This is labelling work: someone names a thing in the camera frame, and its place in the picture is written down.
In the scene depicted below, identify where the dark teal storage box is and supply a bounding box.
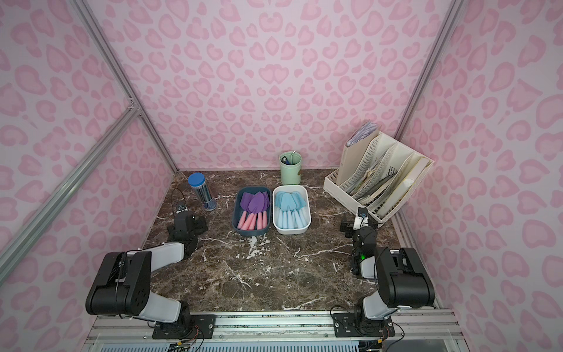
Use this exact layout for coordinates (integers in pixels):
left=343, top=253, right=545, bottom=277
left=232, top=186, right=273, bottom=237

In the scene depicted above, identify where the white storage box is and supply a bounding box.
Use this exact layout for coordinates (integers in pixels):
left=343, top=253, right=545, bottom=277
left=273, top=185, right=312, bottom=235

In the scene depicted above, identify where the blue shovel vertical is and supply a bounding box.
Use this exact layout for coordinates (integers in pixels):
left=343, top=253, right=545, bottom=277
left=293, top=192, right=308, bottom=227

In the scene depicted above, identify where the pointed purple shovel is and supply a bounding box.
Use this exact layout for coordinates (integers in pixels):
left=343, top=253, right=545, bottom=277
left=247, top=192, right=264, bottom=230

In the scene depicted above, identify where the round purple shovel pink handle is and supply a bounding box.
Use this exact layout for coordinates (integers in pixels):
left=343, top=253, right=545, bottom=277
left=256, top=212, right=265, bottom=230

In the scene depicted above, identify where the blue shovel angled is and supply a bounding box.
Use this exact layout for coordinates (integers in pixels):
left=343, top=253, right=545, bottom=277
left=281, top=192, right=297, bottom=230

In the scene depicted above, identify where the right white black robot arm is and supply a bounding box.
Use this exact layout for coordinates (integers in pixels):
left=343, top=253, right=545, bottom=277
left=340, top=207, right=435, bottom=323

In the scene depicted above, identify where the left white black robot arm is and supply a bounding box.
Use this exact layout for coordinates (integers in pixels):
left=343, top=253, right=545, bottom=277
left=85, top=209, right=208, bottom=326

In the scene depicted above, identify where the blue lid pen tube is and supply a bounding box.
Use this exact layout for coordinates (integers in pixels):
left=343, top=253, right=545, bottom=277
left=188, top=172, right=216, bottom=211

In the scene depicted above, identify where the white file organizer rack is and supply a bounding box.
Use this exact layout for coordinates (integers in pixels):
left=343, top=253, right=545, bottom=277
left=324, top=122, right=433, bottom=224

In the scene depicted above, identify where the green pen cup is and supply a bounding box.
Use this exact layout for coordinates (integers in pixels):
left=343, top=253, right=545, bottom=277
left=279, top=150, right=302, bottom=186

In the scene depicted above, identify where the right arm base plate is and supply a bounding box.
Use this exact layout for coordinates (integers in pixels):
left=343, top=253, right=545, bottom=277
left=331, top=312, right=396, bottom=339

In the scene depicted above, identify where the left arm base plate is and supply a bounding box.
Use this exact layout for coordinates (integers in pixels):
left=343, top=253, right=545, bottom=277
left=152, top=314, right=217, bottom=340

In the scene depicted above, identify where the aluminium frame rail front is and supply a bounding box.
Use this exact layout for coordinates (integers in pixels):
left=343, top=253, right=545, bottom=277
left=82, top=308, right=469, bottom=351

